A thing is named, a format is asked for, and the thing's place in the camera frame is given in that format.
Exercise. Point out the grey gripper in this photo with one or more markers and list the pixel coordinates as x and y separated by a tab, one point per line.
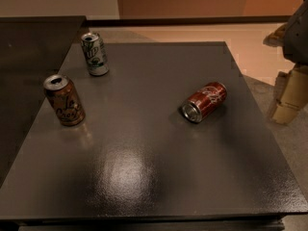
297	38

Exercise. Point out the red coke can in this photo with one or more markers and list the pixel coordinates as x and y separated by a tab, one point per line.
204	101

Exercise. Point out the green white 7up can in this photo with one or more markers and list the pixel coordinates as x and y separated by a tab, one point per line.
95	54

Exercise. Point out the brown LaCroix can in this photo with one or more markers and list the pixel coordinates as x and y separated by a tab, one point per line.
64	99

